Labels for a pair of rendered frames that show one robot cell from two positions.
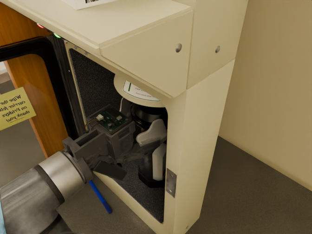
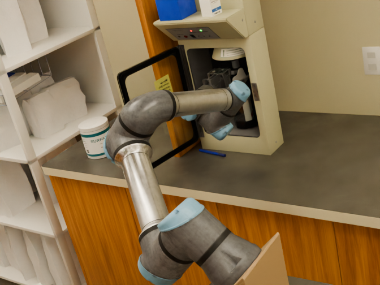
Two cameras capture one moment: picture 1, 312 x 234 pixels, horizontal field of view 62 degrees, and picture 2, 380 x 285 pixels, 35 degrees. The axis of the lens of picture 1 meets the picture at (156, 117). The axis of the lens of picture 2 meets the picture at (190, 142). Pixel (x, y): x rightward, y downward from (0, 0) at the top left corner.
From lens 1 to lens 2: 1.87 m
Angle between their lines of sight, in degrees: 19
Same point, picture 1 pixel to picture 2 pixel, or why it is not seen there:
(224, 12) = (253, 9)
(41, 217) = not seen: hidden behind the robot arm
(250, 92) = (293, 65)
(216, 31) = (252, 15)
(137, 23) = (231, 14)
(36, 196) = not seen: hidden behind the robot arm
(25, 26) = (162, 46)
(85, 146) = (213, 78)
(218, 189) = (293, 130)
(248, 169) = (312, 117)
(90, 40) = (223, 18)
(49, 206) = not seen: hidden behind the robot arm
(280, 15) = (289, 12)
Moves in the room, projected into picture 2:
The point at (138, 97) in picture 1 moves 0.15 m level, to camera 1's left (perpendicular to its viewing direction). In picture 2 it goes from (229, 56) to (189, 67)
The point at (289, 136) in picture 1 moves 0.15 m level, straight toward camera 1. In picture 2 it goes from (328, 84) to (318, 98)
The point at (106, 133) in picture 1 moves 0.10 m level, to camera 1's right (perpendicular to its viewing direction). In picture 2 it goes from (220, 73) to (246, 67)
